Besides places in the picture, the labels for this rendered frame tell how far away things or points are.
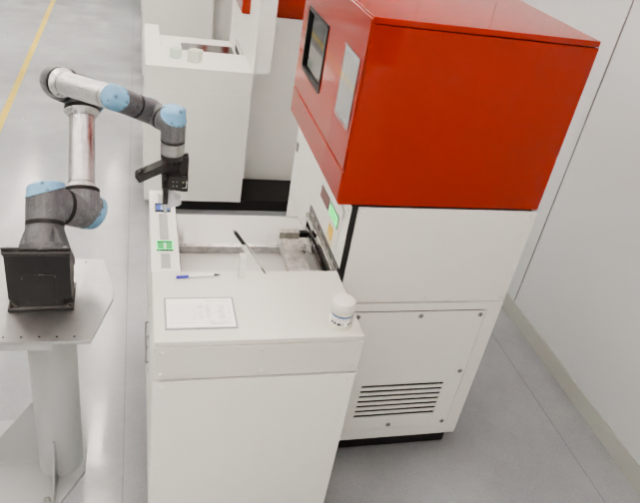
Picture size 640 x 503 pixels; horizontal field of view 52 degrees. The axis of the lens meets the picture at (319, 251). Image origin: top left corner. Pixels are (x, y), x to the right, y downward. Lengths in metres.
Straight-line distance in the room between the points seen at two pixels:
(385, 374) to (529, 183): 0.93
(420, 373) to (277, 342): 0.94
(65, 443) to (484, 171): 1.79
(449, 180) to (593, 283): 1.44
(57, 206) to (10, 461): 1.12
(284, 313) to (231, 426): 0.40
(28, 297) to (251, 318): 0.70
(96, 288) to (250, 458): 0.77
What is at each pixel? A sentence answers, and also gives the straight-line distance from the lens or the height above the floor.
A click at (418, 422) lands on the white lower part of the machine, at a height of 0.16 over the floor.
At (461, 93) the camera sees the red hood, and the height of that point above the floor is 1.62.
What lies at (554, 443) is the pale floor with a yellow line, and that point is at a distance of 3.37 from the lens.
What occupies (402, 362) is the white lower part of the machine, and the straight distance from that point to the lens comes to 2.64.
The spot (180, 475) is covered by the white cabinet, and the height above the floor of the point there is 0.39.
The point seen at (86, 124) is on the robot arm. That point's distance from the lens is 2.37.
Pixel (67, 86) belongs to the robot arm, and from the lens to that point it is 2.23.
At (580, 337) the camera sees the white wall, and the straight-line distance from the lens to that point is 3.55.
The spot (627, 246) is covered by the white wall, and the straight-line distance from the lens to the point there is 3.28.
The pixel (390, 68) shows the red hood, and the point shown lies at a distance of 1.96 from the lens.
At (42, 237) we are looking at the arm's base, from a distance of 2.14.
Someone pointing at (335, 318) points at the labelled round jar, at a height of 1.01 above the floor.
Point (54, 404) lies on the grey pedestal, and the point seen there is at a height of 0.40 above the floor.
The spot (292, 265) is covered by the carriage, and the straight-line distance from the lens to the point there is 2.38.
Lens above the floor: 2.20
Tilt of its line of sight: 32 degrees down
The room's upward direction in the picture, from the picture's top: 11 degrees clockwise
